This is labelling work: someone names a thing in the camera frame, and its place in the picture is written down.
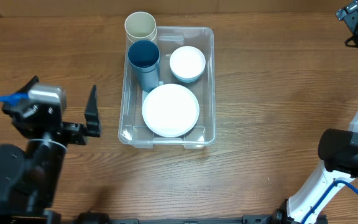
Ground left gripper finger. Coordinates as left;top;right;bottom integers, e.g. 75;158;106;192
16;75;39;93
85;85;101;138

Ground blue cup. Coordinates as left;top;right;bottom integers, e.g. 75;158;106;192
127;40;160;73
134;67;160;92

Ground pink plate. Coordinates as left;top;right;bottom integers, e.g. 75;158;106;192
142;83;200;138

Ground beige cup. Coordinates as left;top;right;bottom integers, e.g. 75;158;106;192
124;11;157;37
127;34;157;44

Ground light blue small bowl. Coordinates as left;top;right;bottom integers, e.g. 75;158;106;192
173;73;201;83

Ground pink small bowl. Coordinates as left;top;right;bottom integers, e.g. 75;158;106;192
169;46;206;78

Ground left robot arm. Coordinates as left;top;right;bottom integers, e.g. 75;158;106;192
0;77;101;223

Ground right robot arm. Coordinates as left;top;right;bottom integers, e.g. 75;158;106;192
281;110;358;223

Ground clear plastic storage bin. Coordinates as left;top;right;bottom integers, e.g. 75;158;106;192
118;26;216;149

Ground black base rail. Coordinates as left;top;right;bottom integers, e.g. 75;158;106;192
107;215;277;224

